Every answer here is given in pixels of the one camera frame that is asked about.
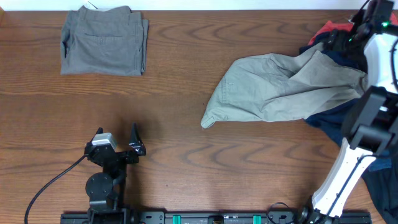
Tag navy blue garment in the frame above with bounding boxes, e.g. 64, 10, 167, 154
297, 32, 397, 223

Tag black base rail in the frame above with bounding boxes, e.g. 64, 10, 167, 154
60, 210, 373, 224

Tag red garment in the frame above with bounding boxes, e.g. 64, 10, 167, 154
308, 12, 397, 45

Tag folded grey trousers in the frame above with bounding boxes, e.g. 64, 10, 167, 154
60, 6, 149, 77

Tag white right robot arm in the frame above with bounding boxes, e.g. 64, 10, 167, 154
295, 0, 397, 223

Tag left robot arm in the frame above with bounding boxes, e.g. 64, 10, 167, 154
84, 123, 146, 223

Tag small coiled black cable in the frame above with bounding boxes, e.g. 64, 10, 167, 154
266, 202, 296, 224

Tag khaki beige shorts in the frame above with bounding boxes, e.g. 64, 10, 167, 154
201, 44, 368, 129

